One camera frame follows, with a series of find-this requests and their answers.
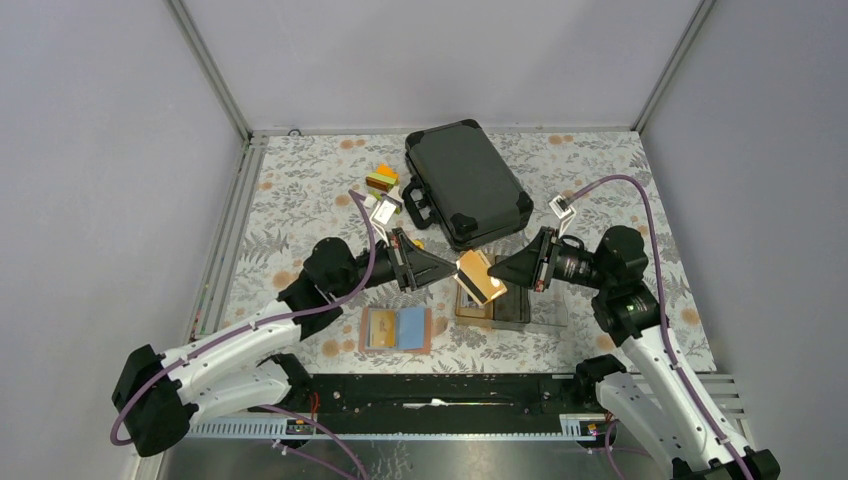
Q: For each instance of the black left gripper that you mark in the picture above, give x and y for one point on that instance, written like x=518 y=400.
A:
x=412 y=266

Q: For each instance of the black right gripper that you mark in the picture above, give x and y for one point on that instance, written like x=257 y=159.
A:
x=529 y=265

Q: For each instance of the orange gold credit card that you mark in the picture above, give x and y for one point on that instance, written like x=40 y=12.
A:
x=473 y=278

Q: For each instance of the pink leather card holder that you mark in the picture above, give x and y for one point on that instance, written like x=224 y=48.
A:
x=414 y=331

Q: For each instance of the yellow card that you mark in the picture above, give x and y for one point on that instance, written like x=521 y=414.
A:
x=382 y=326

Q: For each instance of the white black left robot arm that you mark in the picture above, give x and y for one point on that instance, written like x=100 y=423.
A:
x=160 y=396

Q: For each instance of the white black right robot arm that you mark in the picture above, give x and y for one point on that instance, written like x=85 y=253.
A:
x=680 y=425

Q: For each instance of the clear acrylic card organizer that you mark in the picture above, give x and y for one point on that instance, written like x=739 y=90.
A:
x=519 y=309

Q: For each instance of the dark grey hard case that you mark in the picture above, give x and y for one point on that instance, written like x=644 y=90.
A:
x=460 y=182

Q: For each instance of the floral patterned table mat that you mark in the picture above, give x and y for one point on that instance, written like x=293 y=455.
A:
x=301 y=194

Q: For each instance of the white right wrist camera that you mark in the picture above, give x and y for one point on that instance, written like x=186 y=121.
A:
x=564 y=211

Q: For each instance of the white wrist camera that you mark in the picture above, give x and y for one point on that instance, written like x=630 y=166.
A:
x=381 y=215
x=564 y=211

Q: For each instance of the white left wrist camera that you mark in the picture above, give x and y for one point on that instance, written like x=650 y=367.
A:
x=381 y=215

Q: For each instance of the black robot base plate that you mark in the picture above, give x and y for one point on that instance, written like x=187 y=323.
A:
x=510 y=405

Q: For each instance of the aluminium frame rail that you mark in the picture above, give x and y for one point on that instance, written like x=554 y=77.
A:
x=222 y=245

